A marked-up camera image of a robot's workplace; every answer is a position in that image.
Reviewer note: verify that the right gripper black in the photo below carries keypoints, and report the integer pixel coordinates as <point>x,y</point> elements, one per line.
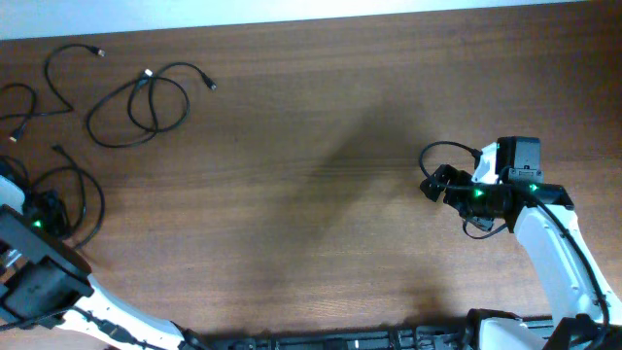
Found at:
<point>447,172</point>

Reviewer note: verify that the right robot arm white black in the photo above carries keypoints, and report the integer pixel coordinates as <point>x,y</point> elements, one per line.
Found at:
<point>586,312</point>

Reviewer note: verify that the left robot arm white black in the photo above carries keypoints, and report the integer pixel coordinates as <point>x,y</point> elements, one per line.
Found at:
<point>55,288</point>

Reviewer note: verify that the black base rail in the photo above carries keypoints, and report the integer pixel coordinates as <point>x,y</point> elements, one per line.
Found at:
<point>453,333</point>

